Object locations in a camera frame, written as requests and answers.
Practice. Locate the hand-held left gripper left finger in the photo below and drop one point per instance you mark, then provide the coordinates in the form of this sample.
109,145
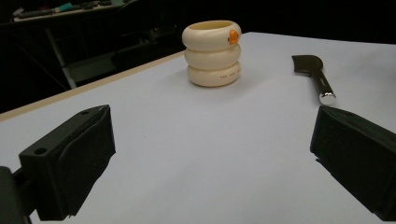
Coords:
65,168

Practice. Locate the white table mat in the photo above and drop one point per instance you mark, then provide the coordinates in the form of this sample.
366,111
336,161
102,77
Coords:
199,140

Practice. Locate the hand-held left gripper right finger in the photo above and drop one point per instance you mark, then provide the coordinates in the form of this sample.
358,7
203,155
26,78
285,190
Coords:
358,155

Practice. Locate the white desk leg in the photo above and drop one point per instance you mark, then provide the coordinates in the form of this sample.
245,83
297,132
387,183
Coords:
60,59

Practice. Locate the wooden table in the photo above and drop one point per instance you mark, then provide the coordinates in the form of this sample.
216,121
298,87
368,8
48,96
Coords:
77,90

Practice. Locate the cream ribbed utensil holder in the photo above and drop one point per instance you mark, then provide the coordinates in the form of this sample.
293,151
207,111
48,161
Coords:
211,59

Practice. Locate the background desk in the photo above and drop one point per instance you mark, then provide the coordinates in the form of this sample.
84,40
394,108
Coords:
62,12

